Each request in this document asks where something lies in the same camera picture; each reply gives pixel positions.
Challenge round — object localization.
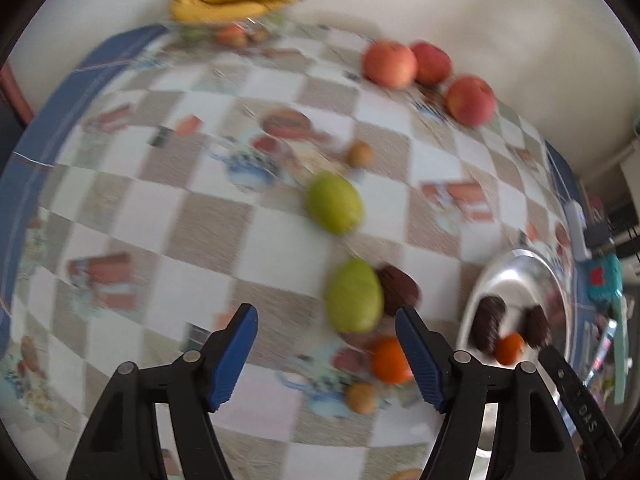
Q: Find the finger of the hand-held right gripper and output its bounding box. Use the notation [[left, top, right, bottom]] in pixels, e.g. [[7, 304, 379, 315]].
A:
[[539, 344, 623, 480]]

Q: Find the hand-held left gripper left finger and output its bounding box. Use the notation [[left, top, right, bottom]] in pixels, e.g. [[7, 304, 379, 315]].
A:
[[67, 303, 259, 480]]

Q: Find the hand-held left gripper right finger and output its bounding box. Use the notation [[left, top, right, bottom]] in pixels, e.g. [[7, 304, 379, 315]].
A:
[[395, 306, 586, 480]]

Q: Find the small orange mandarin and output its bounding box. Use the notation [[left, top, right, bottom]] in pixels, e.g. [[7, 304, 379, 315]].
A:
[[495, 332, 527, 367], [370, 336, 415, 386]]

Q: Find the small brown round fruit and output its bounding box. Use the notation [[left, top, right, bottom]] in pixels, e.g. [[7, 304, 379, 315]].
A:
[[346, 141, 375, 169], [346, 382, 378, 415]]

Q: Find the dark brown date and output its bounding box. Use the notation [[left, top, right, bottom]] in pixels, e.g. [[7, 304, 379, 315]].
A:
[[522, 305, 553, 348], [472, 295, 508, 353], [376, 265, 422, 318]]

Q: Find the green pear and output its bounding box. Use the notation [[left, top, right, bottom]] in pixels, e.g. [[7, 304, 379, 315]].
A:
[[324, 257, 385, 335], [305, 171, 365, 236]]

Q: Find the round metal plate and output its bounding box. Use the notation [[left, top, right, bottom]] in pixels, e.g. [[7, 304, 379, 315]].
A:
[[455, 249, 576, 461]]

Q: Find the teal plastic item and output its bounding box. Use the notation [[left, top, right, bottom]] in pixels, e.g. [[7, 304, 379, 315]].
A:
[[586, 254, 625, 305]]

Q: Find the checkered printed tablecloth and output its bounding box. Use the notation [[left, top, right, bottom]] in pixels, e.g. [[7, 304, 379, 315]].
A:
[[0, 20, 576, 480]]

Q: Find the black plug adapter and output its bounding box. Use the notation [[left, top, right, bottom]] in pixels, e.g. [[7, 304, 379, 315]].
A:
[[585, 222, 617, 250]]

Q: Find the white power strip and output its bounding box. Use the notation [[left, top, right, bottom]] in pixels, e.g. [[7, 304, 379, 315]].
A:
[[564, 200, 590, 262]]

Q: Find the red apple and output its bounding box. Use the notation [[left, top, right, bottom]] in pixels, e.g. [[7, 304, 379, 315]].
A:
[[362, 40, 418, 91], [410, 41, 453, 86], [445, 75, 498, 127]]

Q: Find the blue tablecloth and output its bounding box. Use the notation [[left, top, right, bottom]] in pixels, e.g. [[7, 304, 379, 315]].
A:
[[0, 24, 171, 346]]

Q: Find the small reddish fruit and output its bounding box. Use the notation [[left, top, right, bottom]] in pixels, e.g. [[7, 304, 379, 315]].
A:
[[217, 26, 248, 47]]

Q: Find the dark chair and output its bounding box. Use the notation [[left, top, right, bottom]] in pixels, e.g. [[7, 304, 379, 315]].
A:
[[0, 100, 26, 166]]

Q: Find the clear plastic fruit container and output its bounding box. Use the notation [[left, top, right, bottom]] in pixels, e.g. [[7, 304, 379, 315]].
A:
[[174, 10, 288, 47]]

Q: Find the reddish padded bar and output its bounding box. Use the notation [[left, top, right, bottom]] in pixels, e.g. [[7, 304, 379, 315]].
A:
[[0, 62, 35, 121]]

